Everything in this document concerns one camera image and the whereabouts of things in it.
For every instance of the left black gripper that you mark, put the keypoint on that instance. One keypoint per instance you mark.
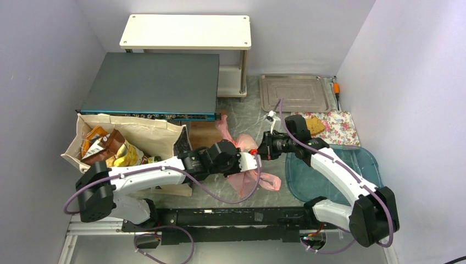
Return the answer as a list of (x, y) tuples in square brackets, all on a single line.
[(237, 166)]

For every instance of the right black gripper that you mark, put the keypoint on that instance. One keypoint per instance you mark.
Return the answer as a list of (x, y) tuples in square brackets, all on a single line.
[(266, 149)]

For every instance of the pink plastic grocery bag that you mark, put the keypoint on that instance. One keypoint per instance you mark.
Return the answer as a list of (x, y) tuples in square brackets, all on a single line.
[(244, 182)]

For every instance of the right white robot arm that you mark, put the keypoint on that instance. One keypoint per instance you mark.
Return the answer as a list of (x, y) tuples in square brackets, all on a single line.
[(371, 217)]

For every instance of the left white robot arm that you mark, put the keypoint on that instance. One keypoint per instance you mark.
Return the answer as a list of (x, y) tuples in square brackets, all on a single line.
[(104, 191)]

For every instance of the brown bread slice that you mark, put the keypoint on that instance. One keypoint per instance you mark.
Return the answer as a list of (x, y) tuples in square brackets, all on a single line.
[(315, 125)]

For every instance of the teal plastic tray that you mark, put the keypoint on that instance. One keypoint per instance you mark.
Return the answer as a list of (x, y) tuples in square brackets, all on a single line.
[(305, 183)]

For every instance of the silver metal tray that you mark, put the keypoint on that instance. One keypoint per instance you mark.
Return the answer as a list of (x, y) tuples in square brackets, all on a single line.
[(300, 93)]

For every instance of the beige canvas tote bag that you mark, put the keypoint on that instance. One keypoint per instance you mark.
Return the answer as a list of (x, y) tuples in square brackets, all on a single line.
[(153, 137)]

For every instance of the floral cloth mat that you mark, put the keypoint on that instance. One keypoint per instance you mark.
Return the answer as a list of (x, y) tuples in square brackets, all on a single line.
[(339, 127)]

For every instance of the yellow snack packet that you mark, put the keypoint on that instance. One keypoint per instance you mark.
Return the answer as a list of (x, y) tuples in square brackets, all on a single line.
[(127, 156)]

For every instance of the brown snack packet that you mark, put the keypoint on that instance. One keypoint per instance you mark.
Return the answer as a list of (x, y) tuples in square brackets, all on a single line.
[(104, 148)]

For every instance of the orange snack packet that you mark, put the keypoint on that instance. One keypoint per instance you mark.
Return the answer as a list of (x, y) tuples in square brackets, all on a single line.
[(96, 133)]

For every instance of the white two-tier shelf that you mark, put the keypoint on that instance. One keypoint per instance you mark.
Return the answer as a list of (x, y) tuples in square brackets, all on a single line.
[(195, 32)]

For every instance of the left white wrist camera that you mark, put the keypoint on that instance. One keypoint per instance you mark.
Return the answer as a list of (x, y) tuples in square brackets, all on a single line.
[(249, 160)]

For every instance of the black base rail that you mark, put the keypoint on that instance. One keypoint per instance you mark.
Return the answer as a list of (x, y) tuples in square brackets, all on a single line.
[(286, 224)]

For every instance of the dark blue network switch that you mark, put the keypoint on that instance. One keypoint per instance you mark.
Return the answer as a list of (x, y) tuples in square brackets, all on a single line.
[(164, 86)]

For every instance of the orange handled screwdriver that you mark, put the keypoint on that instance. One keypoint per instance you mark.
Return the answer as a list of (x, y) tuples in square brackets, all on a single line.
[(336, 89)]

